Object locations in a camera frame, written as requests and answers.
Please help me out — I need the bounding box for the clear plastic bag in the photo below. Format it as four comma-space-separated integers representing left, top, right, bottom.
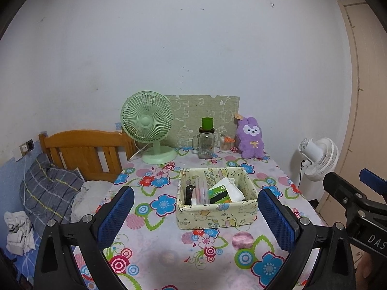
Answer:
193, 178, 210, 206

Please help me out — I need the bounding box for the green tissue packet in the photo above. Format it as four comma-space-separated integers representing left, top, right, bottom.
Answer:
208, 186, 232, 204

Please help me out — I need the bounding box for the white charging cable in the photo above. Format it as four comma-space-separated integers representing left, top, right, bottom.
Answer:
21, 151, 31, 280

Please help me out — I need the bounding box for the purple plush bunny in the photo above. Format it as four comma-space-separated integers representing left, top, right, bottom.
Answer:
234, 113, 267, 160

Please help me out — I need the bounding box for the glass jar with green lid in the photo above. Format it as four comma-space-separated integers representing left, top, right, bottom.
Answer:
193, 117, 216, 160

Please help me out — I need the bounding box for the beige door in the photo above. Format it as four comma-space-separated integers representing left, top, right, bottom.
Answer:
314, 0, 387, 224

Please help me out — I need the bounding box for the wooden bed headboard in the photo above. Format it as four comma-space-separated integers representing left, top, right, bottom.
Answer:
38, 129, 138, 182

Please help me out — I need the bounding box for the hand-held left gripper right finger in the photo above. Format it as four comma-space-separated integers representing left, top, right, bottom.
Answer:
257, 187, 357, 290

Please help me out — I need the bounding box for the white standing fan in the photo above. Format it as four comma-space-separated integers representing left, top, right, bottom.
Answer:
298, 137, 339, 188

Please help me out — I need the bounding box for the white crumpled cloth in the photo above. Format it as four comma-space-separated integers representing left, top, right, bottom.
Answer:
4, 211, 35, 256

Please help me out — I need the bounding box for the blue grid bedsheet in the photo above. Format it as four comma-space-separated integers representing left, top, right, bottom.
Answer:
6, 242, 43, 290

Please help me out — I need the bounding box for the black standing fan cable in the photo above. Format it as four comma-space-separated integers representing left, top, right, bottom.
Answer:
298, 159, 306, 188

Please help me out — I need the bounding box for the white tissue pack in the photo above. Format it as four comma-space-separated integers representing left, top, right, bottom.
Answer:
216, 177, 245, 202

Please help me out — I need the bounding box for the small jar with orange lid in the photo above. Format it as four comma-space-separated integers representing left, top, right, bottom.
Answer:
220, 133, 236, 153

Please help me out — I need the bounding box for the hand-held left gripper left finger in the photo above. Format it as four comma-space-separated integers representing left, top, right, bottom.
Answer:
33, 185, 135, 290

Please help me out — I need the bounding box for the wall socket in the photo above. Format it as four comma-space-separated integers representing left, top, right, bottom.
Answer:
20, 139, 35, 160

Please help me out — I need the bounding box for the green desk fan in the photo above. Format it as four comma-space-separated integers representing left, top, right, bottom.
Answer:
120, 91, 178, 164

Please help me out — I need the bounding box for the yellow printed storage box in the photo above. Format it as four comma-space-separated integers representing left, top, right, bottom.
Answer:
176, 167, 259, 231

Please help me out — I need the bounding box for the grey white blanket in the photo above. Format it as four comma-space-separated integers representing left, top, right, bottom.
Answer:
70, 180, 114, 227

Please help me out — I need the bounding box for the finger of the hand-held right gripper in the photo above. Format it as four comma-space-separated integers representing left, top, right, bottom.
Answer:
322, 172, 387, 227
359, 168, 387, 204

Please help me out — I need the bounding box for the grey plaid pillow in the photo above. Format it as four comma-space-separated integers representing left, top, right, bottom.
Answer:
20, 153, 85, 236

